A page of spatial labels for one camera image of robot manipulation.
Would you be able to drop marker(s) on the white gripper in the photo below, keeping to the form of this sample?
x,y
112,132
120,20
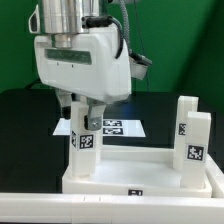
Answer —
x,y
89,68

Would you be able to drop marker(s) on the white fence bar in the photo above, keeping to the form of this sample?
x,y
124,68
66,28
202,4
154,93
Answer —
x,y
92,209
216,178

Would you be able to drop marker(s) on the white front fence bar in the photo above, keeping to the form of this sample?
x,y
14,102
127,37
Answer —
x,y
92,209

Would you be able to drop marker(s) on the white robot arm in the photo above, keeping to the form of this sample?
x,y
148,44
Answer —
x,y
62,19

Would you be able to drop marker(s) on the paper sheet with markers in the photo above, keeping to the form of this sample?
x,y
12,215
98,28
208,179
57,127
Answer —
x,y
111,127

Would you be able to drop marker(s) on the white desk top tray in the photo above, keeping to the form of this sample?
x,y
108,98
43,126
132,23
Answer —
x,y
133,171

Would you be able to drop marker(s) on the white right fence bar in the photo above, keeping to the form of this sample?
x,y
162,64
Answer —
x,y
216,178

